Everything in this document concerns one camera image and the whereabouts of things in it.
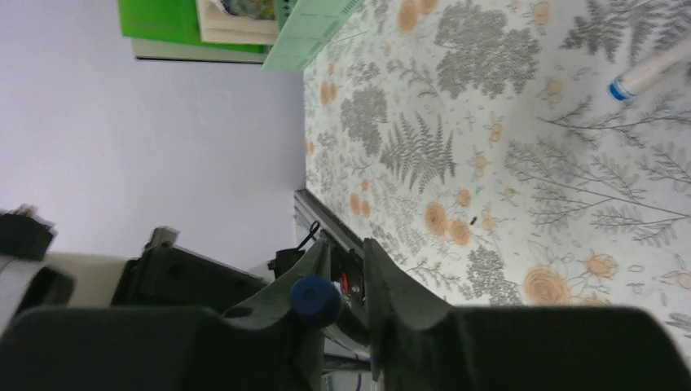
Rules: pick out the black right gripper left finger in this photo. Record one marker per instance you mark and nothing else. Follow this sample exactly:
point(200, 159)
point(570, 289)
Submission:
point(263, 345)

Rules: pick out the dark blue whiteboard marker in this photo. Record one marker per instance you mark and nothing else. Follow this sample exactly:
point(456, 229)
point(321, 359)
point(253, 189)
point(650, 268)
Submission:
point(315, 301)

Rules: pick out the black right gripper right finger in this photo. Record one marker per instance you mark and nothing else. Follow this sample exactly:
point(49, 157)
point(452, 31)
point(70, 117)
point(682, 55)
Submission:
point(421, 342)

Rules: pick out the green plastic file organizer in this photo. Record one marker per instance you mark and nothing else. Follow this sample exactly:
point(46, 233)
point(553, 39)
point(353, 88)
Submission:
point(305, 27)

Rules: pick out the white sketch pad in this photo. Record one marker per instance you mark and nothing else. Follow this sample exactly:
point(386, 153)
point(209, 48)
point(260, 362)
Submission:
point(144, 49)

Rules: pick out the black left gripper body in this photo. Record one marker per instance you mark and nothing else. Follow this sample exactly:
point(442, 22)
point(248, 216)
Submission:
point(163, 274)

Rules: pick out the green plastic folder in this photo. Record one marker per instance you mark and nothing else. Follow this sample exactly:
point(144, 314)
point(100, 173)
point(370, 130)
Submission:
point(172, 21)

